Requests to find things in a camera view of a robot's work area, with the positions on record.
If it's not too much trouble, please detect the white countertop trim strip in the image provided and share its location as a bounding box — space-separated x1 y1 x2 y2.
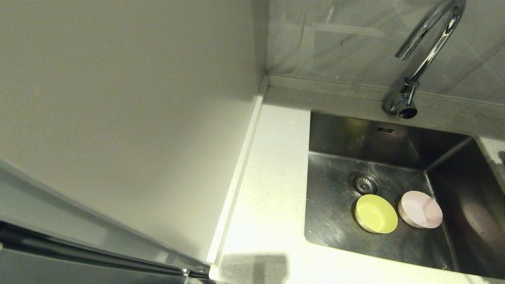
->
207 76 269 264

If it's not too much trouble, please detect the dark bar door handle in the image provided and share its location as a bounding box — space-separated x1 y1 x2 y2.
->
0 222 211 280

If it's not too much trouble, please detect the tall white cabinet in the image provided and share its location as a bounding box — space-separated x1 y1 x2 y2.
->
0 0 264 284

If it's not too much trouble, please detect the yellow bowl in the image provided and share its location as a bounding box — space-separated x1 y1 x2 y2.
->
354 194 398 234

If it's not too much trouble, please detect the chrome gooseneck faucet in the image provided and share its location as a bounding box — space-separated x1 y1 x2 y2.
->
382 0 467 120

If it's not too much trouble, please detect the round metal drain strainer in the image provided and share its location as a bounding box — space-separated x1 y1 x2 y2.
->
348 171 382 198

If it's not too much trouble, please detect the stainless steel sink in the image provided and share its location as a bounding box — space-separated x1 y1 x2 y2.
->
304 110 505 279

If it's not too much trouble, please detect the small pink bowl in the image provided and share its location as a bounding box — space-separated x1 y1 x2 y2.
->
398 191 443 229

